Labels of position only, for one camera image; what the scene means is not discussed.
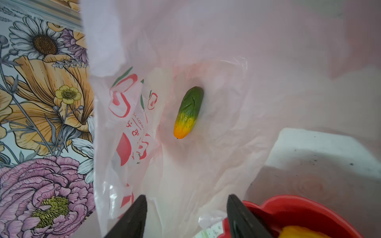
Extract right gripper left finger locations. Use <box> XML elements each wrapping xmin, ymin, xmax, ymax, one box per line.
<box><xmin>105</xmin><ymin>195</ymin><xmax>147</xmax><ymax>238</ymax></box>

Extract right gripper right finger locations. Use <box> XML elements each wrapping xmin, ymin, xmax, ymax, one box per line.
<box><xmin>227</xmin><ymin>194</ymin><xmax>272</xmax><ymax>238</ymax></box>

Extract red flower-shaped plate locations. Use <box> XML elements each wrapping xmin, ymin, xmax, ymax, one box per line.
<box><xmin>221</xmin><ymin>195</ymin><xmax>362</xmax><ymax>238</ymax></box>

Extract pink plastic bag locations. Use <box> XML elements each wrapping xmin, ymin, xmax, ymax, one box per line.
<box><xmin>80</xmin><ymin>1</ymin><xmax>381</xmax><ymax>238</ymax></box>

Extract green yellow mango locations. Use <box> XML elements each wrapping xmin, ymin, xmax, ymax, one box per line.
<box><xmin>173</xmin><ymin>86</ymin><xmax>204</xmax><ymax>139</ymax></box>

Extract yellow bell pepper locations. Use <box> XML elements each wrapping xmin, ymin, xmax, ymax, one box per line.
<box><xmin>278</xmin><ymin>226</ymin><xmax>330</xmax><ymax>238</ymax></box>

